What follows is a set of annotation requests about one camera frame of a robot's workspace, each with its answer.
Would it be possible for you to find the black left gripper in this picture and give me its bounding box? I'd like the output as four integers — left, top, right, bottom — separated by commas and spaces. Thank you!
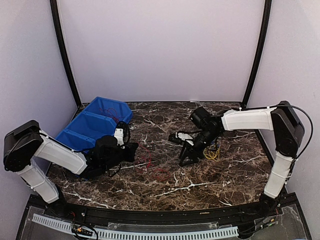
102, 141, 138, 172

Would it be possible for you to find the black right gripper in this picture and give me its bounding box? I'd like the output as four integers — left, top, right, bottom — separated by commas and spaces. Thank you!
179, 128, 220, 167

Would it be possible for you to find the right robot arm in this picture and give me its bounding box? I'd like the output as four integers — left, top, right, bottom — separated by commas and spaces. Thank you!
174, 101, 305, 217

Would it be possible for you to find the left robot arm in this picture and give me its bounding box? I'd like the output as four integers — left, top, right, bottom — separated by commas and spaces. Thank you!
3, 120, 139, 218

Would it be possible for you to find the blue three-compartment plastic bin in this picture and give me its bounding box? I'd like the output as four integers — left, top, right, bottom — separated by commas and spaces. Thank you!
54, 96, 134, 182

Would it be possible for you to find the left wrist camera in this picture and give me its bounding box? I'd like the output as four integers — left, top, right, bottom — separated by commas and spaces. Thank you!
113, 121, 131, 149

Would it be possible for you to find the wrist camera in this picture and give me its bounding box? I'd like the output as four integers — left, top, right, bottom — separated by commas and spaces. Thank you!
113, 121, 131, 149
189, 106, 211, 129

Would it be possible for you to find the yellow cable in pile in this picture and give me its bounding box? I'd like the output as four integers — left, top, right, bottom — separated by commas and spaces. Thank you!
203, 145, 221, 161

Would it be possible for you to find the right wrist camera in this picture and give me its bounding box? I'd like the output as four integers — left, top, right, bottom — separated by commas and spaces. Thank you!
189, 106, 211, 129

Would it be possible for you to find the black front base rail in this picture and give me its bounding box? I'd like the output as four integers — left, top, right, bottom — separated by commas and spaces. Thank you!
29, 189, 296, 231

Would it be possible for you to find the white slotted cable duct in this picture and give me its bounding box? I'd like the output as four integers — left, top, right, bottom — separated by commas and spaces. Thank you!
31, 213, 239, 240

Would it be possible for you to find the black enclosure frame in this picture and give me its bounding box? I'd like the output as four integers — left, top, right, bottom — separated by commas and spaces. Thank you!
49, 0, 272, 106

